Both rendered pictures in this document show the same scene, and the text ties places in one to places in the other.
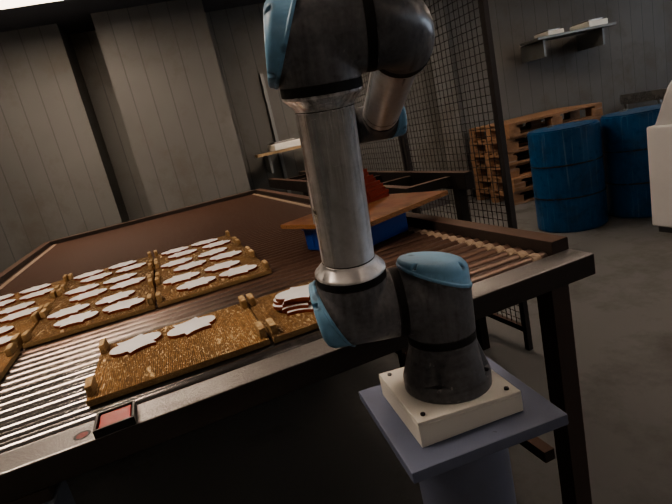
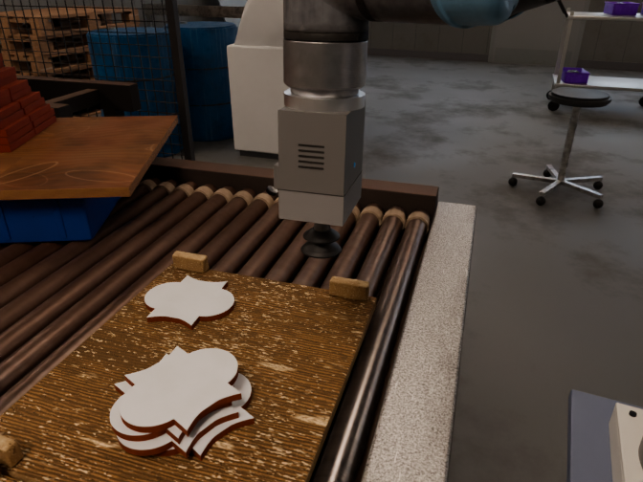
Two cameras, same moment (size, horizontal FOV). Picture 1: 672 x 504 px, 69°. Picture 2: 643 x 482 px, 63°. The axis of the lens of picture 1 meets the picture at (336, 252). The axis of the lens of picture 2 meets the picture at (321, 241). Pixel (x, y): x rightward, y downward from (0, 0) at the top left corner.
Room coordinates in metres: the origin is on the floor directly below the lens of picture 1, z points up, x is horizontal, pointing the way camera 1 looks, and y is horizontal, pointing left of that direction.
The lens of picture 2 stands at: (0.91, 0.39, 1.37)
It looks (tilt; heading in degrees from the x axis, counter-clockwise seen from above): 27 degrees down; 305
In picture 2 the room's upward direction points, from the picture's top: straight up
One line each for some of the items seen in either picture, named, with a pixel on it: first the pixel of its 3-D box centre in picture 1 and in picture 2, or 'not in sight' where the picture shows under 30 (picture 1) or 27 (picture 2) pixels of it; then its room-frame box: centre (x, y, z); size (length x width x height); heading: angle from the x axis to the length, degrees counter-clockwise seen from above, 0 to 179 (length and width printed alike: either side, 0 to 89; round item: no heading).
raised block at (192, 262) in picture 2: not in sight; (189, 262); (1.51, -0.10, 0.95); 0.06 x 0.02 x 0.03; 18
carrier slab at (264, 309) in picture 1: (328, 296); (208, 365); (1.32, 0.05, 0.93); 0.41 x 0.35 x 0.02; 108
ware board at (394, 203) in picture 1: (362, 209); (38, 150); (2.02, -0.15, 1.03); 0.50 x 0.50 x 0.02; 39
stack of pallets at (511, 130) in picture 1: (534, 153); (67, 60); (6.53, -2.87, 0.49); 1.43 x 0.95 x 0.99; 102
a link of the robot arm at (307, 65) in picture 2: not in sight; (325, 66); (1.19, -0.02, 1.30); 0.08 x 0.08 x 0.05
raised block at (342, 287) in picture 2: not in sight; (348, 288); (1.25, -0.18, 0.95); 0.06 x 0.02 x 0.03; 18
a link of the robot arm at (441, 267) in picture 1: (432, 292); not in sight; (0.78, -0.14, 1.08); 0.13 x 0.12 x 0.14; 91
